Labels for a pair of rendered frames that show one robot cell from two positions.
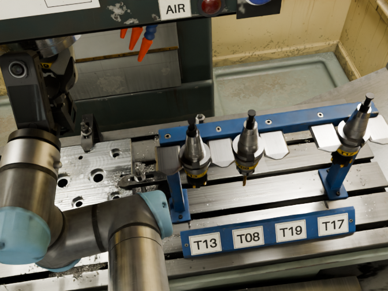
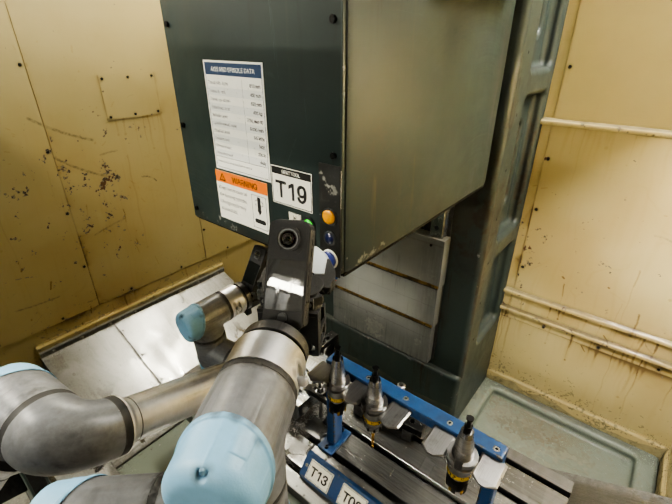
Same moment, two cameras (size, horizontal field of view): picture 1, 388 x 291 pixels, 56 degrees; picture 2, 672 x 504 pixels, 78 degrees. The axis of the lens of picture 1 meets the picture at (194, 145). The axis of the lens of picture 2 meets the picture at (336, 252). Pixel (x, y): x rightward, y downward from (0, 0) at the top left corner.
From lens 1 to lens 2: 0.56 m
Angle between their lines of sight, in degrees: 40
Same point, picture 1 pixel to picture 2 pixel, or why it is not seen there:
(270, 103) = (530, 453)
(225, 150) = (358, 393)
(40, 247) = (192, 331)
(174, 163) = (321, 376)
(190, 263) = (299, 483)
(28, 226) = (196, 318)
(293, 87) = (572, 459)
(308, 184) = not seen: outside the picture
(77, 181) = not seen: hidden behind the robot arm
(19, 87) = (253, 263)
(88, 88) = (357, 320)
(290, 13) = (601, 376)
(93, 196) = not seen: hidden behind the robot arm
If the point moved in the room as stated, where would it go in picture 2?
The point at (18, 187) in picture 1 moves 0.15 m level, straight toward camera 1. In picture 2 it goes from (210, 301) to (189, 345)
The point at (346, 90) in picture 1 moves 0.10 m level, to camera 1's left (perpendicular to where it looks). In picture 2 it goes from (609, 491) to (572, 470)
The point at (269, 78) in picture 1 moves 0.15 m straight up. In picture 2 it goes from (551, 431) to (560, 404)
